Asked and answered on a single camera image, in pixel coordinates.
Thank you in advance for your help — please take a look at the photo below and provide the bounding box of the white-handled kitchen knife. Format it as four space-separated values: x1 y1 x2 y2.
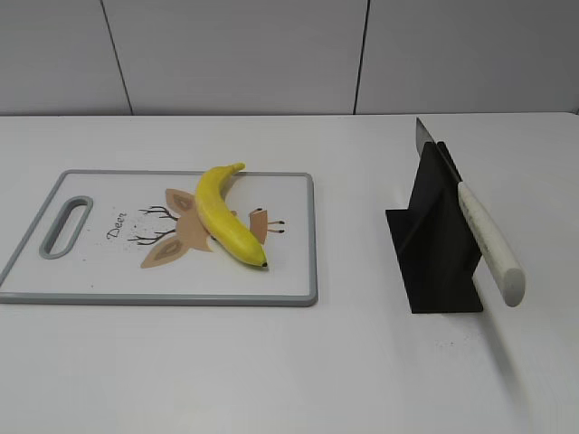
415 117 526 307

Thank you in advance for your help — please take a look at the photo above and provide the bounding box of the yellow plastic banana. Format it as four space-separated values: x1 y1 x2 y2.
195 162 268 268

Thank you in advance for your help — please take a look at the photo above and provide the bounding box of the black knife stand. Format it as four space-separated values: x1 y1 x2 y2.
385 142 483 314

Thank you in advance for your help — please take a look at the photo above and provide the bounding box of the white grey-rimmed cutting board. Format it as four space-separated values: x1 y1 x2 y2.
1 170 318 307

